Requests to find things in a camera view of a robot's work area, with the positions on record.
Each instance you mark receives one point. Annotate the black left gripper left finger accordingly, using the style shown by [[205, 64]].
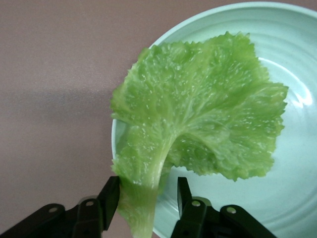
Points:
[[109, 200]]

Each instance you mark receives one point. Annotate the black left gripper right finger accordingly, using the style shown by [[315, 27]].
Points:
[[192, 215]]

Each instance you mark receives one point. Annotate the green lettuce leaf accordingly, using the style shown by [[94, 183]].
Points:
[[193, 111]]

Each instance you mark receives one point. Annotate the mint green plate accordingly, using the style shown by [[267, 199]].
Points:
[[284, 178]]

